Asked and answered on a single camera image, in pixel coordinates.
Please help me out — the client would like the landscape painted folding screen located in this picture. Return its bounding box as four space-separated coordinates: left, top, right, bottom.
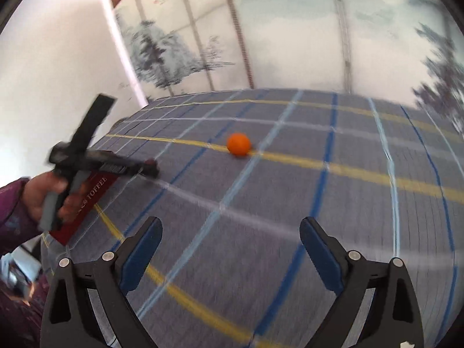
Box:
109 0 464 135

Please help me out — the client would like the grey plaid bed sheet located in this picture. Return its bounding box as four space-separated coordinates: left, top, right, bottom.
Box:
38 88 464 348

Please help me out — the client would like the orange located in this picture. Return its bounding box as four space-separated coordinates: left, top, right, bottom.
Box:
227 132 252 157

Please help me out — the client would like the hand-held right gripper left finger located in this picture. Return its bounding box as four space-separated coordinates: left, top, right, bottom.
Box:
41 216 163 348

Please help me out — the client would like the person's purple clothing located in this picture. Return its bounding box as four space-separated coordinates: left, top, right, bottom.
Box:
0 273 49 348

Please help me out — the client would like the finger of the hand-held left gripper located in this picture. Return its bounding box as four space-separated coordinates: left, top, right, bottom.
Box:
103 151 161 179

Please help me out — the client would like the person's left hand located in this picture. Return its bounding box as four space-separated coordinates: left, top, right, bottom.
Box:
22 171 93 226

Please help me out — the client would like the person's left forearm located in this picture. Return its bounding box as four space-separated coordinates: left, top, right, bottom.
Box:
0 177 43 259

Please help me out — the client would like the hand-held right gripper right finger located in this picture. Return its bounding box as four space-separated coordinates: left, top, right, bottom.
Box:
299 216 425 348

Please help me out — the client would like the red cardboard box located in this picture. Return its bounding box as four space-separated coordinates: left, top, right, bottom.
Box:
48 171 119 246

